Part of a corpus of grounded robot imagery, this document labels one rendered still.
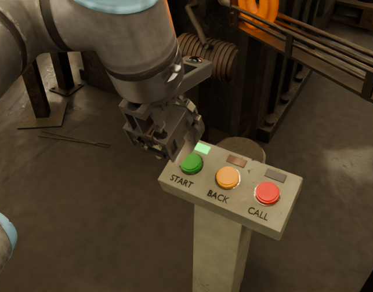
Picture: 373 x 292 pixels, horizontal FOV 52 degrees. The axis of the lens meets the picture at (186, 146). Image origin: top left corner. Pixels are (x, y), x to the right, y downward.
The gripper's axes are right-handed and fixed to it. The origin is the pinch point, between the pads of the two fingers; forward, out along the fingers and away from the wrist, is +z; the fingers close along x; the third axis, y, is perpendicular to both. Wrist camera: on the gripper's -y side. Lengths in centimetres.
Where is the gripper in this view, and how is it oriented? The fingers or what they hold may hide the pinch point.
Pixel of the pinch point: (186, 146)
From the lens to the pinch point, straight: 65.3
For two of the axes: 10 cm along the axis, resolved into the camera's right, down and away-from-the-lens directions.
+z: 1.7, 5.1, 8.4
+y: -4.7, 8.0, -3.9
